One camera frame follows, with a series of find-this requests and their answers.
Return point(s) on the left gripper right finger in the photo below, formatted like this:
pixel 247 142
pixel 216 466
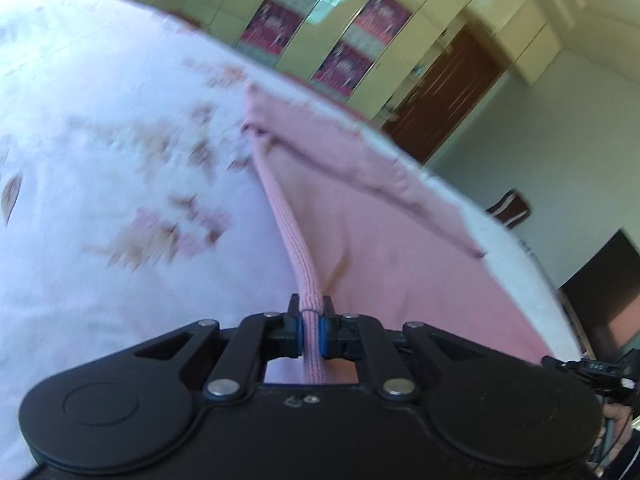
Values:
pixel 363 340

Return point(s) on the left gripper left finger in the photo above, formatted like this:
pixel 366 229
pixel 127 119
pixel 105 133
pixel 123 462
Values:
pixel 259 339

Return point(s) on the pink knit sweater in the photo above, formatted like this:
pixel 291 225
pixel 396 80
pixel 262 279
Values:
pixel 363 230

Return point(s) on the person's right hand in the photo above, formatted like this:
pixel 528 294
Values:
pixel 618 429

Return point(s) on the black television screen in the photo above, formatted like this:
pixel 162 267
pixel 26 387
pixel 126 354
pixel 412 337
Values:
pixel 604 297

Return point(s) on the white floral quilt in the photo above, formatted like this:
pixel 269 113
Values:
pixel 130 207

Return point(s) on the dark wooden chair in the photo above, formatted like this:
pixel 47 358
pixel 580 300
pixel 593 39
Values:
pixel 511 210

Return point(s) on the brown wooden door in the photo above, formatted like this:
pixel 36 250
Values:
pixel 448 92

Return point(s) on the cream wardrobe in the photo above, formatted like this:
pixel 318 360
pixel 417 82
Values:
pixel 359 52

